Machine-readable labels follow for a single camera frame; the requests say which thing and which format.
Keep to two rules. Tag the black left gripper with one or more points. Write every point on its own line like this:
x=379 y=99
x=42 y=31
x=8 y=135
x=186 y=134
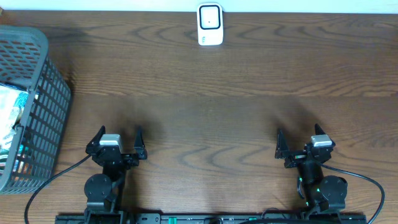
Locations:
x=141 y=152

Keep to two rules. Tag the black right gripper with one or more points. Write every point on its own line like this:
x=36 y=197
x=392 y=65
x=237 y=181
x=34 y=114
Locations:
x=282 y=150

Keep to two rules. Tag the cream snack bag blue trim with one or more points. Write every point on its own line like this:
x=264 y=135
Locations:
x=12 y=105

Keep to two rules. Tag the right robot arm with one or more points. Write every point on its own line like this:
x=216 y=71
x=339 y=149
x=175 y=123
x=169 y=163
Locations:
x=324 y=194

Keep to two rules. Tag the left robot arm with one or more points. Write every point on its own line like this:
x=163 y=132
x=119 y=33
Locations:
x=104 y=190

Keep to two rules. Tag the white barcode scanner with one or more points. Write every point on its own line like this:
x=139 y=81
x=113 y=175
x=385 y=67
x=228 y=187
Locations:
x=210 y=24

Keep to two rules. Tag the grey plastic mesh basket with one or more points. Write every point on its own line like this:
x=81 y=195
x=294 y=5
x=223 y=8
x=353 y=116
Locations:
x=26 y=66

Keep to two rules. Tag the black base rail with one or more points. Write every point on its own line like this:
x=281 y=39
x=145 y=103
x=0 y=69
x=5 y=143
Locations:
x=155 y=218

